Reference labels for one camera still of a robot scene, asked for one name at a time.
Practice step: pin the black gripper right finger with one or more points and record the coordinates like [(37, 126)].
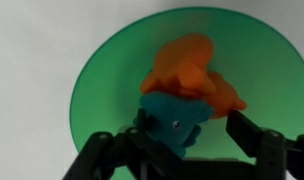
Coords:
[(275, 153)]

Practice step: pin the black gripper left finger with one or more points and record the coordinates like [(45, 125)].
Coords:
[(118, 156)]

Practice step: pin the teal green fish toy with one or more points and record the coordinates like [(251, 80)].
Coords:
[(168, 110)]

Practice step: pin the orange rubber toy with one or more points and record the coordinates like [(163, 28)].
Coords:
[(185, 63)]

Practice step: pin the green round plate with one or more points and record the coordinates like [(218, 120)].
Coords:
[(258, 66)]

